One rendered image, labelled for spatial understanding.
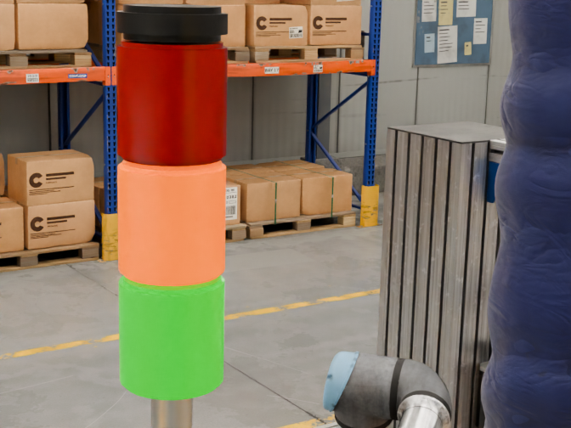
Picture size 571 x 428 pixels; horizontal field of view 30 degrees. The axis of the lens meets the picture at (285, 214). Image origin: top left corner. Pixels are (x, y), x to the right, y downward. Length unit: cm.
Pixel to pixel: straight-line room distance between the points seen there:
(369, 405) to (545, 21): 91
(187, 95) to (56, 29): 822
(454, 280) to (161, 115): 186
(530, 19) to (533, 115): 12
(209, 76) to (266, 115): 1072
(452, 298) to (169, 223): 185
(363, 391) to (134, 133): 155
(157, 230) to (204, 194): 3
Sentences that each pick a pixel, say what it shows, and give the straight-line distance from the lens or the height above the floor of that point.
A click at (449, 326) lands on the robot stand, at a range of 233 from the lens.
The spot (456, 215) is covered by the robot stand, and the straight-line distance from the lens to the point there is 226.
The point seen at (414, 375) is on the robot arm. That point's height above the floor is 165.
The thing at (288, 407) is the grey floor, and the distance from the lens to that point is 606.
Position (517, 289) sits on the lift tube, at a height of 197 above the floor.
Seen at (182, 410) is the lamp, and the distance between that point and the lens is 52.
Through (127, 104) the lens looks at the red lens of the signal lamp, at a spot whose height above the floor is 230.
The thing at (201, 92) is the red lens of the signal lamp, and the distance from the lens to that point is 47.
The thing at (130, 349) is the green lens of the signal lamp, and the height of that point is 218.
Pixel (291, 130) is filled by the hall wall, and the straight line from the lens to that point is 1139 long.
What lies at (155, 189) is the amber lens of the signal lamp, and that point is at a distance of 47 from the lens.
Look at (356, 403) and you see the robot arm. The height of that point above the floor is 158.
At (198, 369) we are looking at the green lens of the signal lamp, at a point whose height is 218.
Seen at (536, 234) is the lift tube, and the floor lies 204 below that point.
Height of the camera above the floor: 235
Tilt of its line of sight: 13 degrees down
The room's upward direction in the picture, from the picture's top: 1 degrees clockwise
